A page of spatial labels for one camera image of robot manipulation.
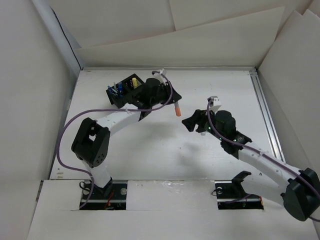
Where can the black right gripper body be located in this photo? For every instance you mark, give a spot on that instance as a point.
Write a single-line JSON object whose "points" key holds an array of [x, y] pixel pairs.
{"points": [[201, 116]]}

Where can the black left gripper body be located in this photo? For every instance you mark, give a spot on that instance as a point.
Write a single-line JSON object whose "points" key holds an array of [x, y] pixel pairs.
{"points": [[163, 95]]}

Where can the orange cap highlighter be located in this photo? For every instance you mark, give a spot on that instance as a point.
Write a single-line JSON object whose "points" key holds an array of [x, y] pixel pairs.
{"points": [[177, 109]]}

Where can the blue grip gel pen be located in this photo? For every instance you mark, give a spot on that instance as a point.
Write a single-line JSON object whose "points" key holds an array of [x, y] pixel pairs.
{"points": [[113, 91]]}

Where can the yellow highlighter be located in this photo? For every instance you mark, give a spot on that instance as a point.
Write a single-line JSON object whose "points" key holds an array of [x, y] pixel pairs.
{"points": [[135, 82]]}

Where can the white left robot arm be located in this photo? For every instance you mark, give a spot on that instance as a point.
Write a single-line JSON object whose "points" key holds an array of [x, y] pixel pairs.
{"points": [[91, 142]]}

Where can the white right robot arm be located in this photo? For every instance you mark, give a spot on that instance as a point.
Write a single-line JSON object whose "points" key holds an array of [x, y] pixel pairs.
{"points": [[298, 191]]}

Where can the black slotted organizer box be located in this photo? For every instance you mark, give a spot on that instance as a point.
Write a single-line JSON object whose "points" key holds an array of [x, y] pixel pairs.
{"points": [[128, 94]]}

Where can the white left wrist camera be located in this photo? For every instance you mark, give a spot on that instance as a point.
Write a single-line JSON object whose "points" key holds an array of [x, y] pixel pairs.
{"points": [[161, 75]]}

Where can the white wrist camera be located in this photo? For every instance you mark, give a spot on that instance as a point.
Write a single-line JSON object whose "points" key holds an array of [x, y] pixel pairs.
{"points": [[214, 103], [161, 75]]}

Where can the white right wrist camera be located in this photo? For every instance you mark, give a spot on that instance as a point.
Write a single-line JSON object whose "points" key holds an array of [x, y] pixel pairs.
{"points": [[214, 103]]}

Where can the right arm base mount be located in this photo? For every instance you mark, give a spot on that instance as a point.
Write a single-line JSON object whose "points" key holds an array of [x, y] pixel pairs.
{"points": [[230, 195]]}

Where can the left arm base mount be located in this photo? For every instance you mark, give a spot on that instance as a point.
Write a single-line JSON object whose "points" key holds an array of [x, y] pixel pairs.
{"points": [[115, 198]]}

